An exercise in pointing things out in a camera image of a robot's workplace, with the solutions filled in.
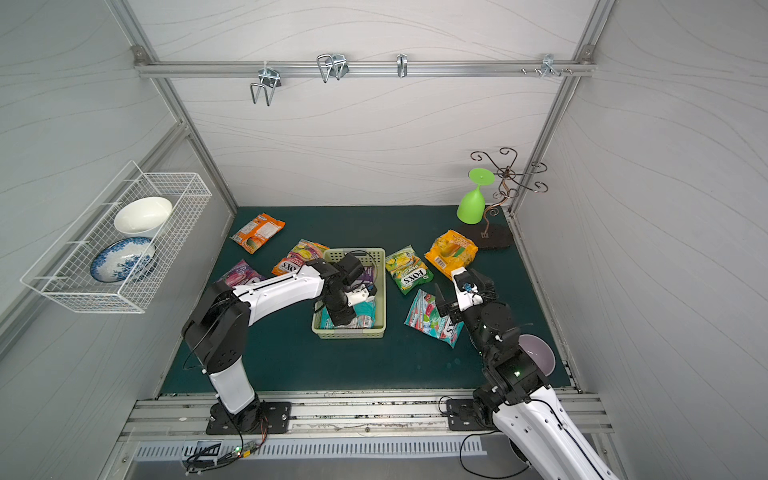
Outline orange candy bag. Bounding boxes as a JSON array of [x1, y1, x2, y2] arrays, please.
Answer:
[[230, 213, 286, 254]]

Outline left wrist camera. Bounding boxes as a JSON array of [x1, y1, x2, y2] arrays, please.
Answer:
[[346, 283, 374, 306]]

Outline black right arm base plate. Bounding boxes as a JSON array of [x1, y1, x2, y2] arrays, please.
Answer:
[[444, 398, 496, 432]]

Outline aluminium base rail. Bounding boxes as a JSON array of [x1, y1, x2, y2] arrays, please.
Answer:
[[119, 389, 614, 444]]

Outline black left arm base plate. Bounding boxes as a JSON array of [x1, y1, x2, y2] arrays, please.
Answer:
[[205, 401, 292, 435]]

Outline pink purple candy bag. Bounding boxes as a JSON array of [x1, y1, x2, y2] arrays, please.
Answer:
[[221, 260, 266, 287]]

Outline white vent strip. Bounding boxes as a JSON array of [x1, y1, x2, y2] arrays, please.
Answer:
[[133, 435, 487, 462]]

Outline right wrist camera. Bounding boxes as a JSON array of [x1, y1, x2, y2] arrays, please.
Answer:
[[451, 267, 483, 312]]

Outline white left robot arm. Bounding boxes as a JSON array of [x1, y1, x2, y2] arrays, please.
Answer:
[[182, 253, 377, 415]]

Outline teal Fox's mint bag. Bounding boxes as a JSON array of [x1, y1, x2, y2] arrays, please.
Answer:
[[404, 289, 463, 348]]

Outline white wire wall basket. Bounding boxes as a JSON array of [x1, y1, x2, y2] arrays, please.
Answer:
[[21, 162, 212, 314]]

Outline pale green plastic basket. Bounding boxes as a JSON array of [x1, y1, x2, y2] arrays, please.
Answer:
[[311, 247, 387, 340]]

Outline teal candy bag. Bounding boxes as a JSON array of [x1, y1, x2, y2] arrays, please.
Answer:
[[318, 301, 376, 330]]

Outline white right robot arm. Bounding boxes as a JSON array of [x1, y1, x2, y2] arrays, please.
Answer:
[[436, 267, 617, 479]]

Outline green plastic wine glass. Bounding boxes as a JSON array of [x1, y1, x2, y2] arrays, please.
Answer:
[[456, 167, 495, 225]]

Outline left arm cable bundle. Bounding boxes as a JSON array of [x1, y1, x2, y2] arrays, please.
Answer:
[[182, 413, 270, 475]]

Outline metal hook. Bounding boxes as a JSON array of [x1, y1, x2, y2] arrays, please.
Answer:
[[249, 64, 282, 106], [520, 54, 573, 78], [316, 53, 349, 83], [396, 53, 408, 78]]

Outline orange pink Fox's fruits bag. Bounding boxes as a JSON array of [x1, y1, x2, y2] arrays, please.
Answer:
[[271, 239, 328, 276]]

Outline green Fox's spring tea bag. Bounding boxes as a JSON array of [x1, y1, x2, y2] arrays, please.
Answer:
[[385, 245, 434, 295]]

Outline white bowl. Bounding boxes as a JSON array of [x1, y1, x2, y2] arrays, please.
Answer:
[[113, 196, 173, 238]]

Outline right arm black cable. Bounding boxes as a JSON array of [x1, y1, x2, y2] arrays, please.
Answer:
[[436, 394, 529, 480]]

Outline lilac bowl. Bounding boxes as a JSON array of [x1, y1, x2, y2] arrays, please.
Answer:
[[519, 334, 557, 376]]

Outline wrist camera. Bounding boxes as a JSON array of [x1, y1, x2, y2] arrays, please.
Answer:
[[346, 283, 374, 306], [451, 267, 483, 312]]

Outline bronze wire glass stand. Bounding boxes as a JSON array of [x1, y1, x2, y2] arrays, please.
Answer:
[[459, 147, 549, 250]]

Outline yellow candy bag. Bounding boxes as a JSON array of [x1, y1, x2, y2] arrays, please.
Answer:
[[425, 230, 478, 278]]

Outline blue white patterned plate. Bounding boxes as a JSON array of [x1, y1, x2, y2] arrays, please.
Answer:
[[90, 237, 156, 283]]

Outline aluminium top rail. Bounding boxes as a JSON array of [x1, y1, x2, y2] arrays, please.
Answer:
[[135, 58, 597, 80]]

